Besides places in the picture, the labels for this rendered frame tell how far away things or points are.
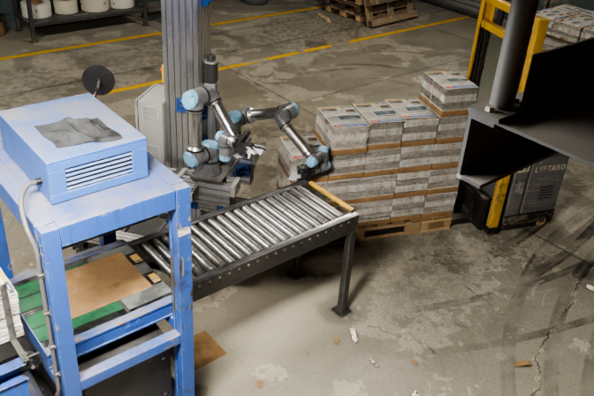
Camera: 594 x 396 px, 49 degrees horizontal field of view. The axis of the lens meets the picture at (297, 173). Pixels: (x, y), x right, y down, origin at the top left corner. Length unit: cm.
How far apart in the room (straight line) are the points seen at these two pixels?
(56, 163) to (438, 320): 294
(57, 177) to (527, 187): 400
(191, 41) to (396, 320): 234
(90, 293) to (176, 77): 165
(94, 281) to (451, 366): 228
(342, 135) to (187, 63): 123
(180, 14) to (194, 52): 26
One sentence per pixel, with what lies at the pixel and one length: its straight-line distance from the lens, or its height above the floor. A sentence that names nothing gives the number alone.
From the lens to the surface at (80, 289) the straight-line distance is 366.
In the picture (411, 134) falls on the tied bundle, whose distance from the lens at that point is 509.
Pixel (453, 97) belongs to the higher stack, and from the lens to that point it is 514.
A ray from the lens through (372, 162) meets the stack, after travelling 506.
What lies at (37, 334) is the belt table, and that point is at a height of 80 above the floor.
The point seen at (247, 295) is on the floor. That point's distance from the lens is 479.
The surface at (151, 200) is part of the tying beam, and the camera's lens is 292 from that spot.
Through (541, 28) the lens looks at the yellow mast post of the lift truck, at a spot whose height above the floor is 179.
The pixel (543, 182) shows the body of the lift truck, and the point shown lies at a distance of 584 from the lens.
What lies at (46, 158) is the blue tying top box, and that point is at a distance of 287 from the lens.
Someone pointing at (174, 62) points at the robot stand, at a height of 152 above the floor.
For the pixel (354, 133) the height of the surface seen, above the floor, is 100.
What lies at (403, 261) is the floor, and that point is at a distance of 528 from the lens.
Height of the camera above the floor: 306
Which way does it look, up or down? 29 degrees down
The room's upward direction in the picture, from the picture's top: 4 degrees clockwise
